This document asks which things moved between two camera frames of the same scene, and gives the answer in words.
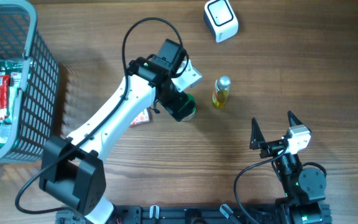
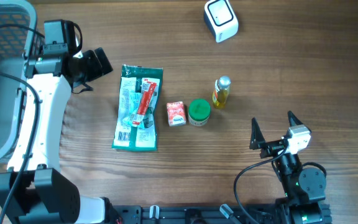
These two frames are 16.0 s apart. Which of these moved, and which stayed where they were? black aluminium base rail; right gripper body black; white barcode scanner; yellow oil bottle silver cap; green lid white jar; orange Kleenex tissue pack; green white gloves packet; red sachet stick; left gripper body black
Moved: left gripper body black; red sachet stick; green lid white jar; orange Kleenex tissue pack; green white gloves packet
Stayed: white barcode scanner; right gripper body black; yellow oil bottle silver cap; black aluminium base rail
